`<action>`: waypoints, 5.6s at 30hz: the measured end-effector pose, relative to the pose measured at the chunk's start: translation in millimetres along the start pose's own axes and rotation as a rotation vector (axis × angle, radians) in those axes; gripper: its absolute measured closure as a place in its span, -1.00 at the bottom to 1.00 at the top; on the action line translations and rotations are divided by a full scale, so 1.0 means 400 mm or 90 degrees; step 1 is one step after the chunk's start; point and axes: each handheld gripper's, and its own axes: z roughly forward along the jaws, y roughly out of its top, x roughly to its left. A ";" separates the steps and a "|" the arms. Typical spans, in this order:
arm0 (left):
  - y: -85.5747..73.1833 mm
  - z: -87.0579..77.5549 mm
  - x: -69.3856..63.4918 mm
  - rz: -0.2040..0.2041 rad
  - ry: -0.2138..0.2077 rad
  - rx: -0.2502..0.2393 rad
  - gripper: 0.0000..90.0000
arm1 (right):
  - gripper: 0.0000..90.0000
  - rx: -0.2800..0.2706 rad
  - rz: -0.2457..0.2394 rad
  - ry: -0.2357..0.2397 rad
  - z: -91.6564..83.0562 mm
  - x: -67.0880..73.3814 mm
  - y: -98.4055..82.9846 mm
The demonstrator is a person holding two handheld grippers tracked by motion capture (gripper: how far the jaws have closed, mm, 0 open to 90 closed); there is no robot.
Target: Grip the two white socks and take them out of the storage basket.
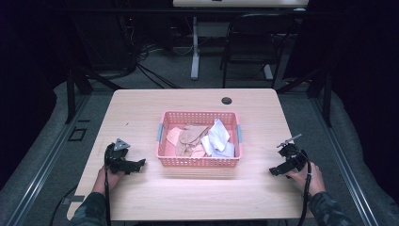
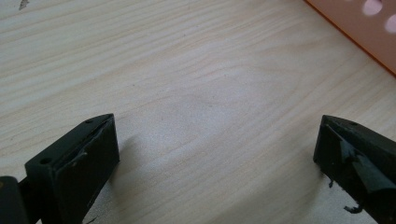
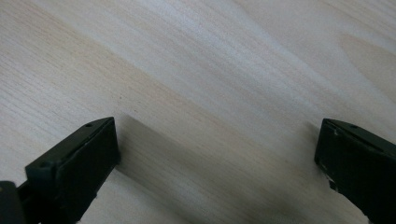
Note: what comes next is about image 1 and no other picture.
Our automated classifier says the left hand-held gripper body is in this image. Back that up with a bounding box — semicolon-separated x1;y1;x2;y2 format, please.
104;137;136;175

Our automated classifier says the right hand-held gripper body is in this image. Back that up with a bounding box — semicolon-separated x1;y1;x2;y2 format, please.
276;134;311;173

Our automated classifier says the person's left hand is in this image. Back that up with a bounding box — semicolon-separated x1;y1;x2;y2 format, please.
93;165;126;196

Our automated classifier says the person's right hand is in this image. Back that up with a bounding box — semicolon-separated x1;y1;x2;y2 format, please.
285;161;327;198

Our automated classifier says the peach cloth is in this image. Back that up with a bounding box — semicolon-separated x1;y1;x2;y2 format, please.
165;126;184;147

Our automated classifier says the lavender cloth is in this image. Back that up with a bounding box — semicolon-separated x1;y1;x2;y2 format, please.
200;135;236;158

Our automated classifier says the tan cloth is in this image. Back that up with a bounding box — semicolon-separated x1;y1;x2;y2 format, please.
174;123;210;157

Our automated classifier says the pink plastic basket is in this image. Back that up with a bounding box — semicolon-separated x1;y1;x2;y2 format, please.
155;109;244;169

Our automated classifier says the grey tape strip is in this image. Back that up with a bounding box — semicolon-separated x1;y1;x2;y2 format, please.
61;194;86;205

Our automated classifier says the pink cloth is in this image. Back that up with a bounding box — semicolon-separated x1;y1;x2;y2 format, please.
190;143;207;158

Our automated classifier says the black metal stand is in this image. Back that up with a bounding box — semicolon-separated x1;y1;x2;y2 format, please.
63;60;124;125
276;68;334;128

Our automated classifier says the white cloth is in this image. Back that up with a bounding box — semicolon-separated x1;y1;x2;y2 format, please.
207;118;231;153

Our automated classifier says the black folding chair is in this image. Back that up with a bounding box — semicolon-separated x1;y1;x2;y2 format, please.
218;11;297;89

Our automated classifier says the white desk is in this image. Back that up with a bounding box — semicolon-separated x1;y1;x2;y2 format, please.
171;0;311;81

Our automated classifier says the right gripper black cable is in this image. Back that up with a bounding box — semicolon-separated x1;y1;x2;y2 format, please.
295;150;313;226

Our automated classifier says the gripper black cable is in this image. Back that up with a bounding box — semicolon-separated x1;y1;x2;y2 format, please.
295;150;313;226
104;150;113;226

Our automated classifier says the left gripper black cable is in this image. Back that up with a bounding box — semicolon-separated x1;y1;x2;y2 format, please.
104;150;113;226

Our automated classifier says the metal floor rail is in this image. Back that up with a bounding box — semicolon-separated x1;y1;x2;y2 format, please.
308;93;381;226
5;93;92;226

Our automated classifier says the thin black floor cable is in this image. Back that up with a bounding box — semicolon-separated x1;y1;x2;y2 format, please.
49;186;79;226

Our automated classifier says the bundle of floor cables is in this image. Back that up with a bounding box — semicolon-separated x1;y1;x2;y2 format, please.
116;14;194;90

